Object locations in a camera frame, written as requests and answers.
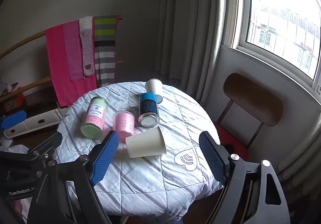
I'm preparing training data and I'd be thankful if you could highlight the orange box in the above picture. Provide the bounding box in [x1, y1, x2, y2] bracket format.
[2, 91, 25, 114]

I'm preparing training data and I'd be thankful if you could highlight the light pink towel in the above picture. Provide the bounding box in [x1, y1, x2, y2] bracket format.
[63, 20, 84, 81]

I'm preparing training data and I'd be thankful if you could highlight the grey green striped towel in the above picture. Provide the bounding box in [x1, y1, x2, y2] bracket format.
[93, 15, 119, 87]

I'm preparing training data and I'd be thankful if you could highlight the white framed window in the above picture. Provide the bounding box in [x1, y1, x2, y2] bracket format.
[232, 0, 321, 94]

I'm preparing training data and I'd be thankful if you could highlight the white paper cup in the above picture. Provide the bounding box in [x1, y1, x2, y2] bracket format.
[125, 127, 167, 158]
[145, 78, 163, 104]

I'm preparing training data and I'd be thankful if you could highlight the wooden towel rack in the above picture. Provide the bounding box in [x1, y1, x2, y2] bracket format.
[0, 14, 124, 104]

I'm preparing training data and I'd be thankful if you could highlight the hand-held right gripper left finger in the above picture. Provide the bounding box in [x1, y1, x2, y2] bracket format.
[27, 130, 119, 224]

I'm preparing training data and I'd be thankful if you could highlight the grey curtain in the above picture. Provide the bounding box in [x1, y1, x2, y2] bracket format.
[153, 0, 241, 104]

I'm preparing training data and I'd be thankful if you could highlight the red seat cushion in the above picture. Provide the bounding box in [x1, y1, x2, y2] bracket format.
[214, 124, 250, 162]

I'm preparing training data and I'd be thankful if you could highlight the green and pink cup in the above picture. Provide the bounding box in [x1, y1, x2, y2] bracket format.
[80, 96, 108, 138]

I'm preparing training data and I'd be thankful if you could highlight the blue and black cup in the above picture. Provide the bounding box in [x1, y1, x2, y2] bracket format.
[138, 93, 160, 128]

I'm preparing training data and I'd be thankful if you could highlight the pink plastic cup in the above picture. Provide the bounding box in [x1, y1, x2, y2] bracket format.
[112, 111, 135, 142]

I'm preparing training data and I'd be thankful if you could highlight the hot pink towel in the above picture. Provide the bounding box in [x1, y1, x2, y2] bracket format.
[46, 24, 98, 107]

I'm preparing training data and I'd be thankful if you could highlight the brown wooden chair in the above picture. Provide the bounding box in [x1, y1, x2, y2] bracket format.
[213, 73, 284, 162]

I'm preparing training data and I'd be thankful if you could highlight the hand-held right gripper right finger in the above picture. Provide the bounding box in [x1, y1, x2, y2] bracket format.
[199, 131, 291, 224]

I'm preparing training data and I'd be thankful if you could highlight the white power strip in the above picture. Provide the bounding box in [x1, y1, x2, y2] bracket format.
[4, 109, 68, 139]

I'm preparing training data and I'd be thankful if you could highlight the round table with quilted cloth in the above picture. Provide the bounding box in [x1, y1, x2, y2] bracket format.
[54, 81, 225, 223]

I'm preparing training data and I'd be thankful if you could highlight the white knitted cloth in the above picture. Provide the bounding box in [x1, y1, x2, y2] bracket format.
[79, 16, 95, 76]

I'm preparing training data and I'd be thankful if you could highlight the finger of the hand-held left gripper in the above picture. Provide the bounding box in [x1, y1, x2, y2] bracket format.
[30, 131, 63, 159]
[0, 111, 27, 129]

